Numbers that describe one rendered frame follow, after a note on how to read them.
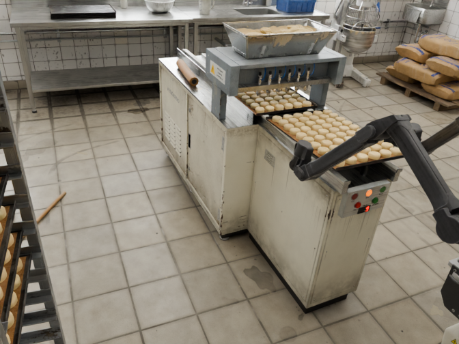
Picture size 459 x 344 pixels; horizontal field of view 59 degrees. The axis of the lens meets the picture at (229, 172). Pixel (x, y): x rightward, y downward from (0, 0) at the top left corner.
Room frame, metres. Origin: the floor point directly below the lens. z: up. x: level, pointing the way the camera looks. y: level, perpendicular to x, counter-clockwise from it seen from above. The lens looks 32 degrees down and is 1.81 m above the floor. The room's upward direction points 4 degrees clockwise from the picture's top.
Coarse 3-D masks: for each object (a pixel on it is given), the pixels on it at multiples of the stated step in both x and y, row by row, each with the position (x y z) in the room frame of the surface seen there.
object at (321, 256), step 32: (256, 160) 2.04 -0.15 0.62; (288, 160) 1.77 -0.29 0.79; (256, 192) 2.01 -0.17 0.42; (288, 192) 1.73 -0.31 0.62; (320, 192) 1.53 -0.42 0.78; (256, 224) 1.97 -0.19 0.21; (288, 224) 1.69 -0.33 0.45; (320, 224) 1.49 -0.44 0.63; (352, 224) 1.53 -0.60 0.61; (288, 256) 1.65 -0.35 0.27; (320, 256) 1.46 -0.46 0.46; (352, 256) 1.55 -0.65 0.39; (288, 288) 1.65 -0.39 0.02; (320, 288) 1.48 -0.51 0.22; (352, 288) 1.59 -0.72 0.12
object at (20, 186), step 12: (0, 72) 0.89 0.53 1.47; (0, 84) 0.86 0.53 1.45; (0, 120) 0.86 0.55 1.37; (12, 132) 0.87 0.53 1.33; (12, 156) 0.86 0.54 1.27; (12, 180) 0.86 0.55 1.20; (24, 180) 0.86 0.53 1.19; (24, 192) 0.86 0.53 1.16; (24, 216) 0.86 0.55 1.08; (36, 228) 0.87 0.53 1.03; (36, 240) 0.86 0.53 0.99; (36, 264) 0.86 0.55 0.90; (48, 276) 0.88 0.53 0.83; (60, 324) 0.88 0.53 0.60
